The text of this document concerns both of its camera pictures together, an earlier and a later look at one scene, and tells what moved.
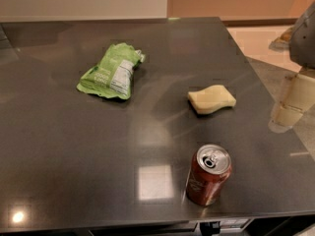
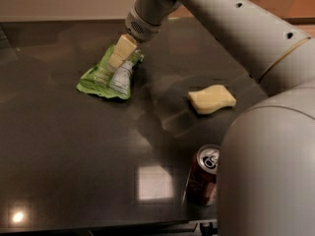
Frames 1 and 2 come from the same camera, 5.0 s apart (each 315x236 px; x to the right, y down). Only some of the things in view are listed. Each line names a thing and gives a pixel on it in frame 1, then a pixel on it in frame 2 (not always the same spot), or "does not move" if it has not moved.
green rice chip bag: x=112 y=77 does not move
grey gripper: x=304 y=41 to x=142 y=28
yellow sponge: x=211 y=99 does not move
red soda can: x=210 y=169 does not move
